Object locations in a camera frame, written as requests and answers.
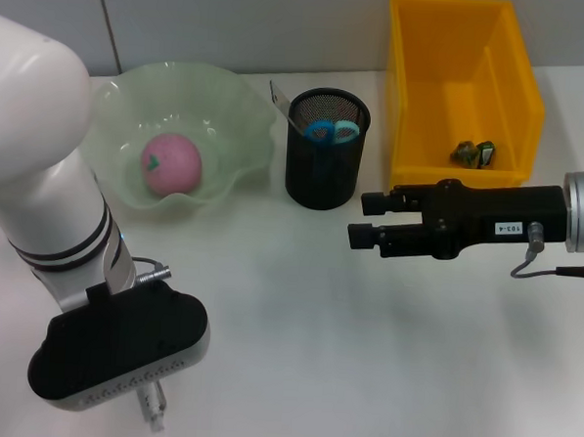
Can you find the blue scissors with sheath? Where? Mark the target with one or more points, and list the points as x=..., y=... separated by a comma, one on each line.
x=326, y=131

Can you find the grey and white pen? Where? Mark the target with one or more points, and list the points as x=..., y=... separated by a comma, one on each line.
x=152, y=407

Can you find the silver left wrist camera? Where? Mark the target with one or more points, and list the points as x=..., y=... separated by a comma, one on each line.
x=119, y=341

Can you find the transparent plastic ruler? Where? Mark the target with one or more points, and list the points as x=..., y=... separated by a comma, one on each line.
x=281, y=100

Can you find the pink toy peach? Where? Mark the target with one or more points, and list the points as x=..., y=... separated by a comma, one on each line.
x=172, y=165

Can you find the yellow plastic bin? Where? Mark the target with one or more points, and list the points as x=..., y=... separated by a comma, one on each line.
x=442, y=65

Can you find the green glass fruit plate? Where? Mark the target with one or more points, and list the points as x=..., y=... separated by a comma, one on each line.
x=219, y=112

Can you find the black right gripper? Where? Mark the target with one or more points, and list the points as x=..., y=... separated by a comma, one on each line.
x=493, y=214

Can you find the green plastic wrapper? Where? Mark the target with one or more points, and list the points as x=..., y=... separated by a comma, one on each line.
x=472, y=153

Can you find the black mesh pen holder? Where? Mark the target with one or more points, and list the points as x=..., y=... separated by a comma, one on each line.
x=323, y=181

